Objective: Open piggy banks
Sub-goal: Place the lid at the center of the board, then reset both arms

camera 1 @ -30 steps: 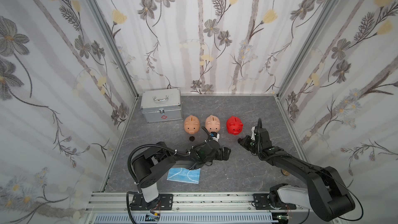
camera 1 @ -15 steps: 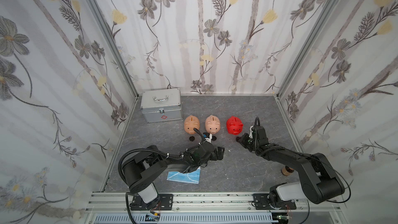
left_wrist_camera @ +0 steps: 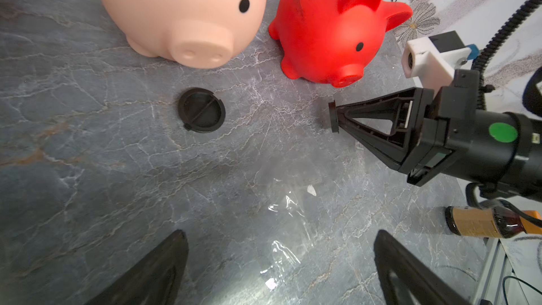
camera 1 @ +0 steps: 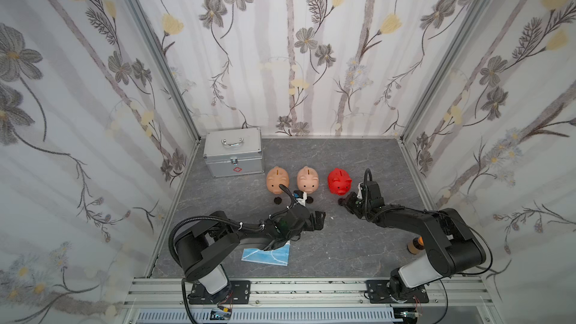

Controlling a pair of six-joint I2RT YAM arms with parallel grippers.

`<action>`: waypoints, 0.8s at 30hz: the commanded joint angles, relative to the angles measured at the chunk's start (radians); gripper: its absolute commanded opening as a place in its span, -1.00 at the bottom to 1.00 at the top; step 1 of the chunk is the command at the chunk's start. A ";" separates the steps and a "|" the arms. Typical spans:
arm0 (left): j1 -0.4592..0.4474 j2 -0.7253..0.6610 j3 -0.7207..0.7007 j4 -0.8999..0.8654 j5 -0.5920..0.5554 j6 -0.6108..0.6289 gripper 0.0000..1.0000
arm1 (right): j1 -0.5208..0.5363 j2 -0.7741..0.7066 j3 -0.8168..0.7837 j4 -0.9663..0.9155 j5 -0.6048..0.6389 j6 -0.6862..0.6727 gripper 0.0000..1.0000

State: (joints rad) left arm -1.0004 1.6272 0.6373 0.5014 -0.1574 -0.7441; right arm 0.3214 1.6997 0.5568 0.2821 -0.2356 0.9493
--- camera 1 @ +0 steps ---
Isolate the red piggy bank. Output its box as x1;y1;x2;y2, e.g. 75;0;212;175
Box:
328;168;353;196

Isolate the pink piggy bank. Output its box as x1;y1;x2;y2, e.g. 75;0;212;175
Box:
296;166;320;194

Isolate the tan piggy bank front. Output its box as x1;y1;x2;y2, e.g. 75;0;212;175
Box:
266;166;290;195

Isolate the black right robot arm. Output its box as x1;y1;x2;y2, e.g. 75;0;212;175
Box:
338;181;487;302

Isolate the blue surgical face mask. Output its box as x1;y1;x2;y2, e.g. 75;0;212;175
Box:
241;241;290;266

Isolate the small brown orange-capped bottle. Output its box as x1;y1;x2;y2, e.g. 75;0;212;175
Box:
406;237;425;255

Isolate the silver metal first aid case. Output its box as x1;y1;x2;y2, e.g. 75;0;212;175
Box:
203;127;264;178

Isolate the small green circuit board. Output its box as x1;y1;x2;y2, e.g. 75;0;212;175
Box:
209;307;233;321

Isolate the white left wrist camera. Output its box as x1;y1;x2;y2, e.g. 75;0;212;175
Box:
293;190;309;206

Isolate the black corrugated left cable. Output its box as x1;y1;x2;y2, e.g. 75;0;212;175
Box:
167;214;244;324

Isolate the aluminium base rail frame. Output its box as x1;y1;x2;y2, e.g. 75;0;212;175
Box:
117;276;503;323

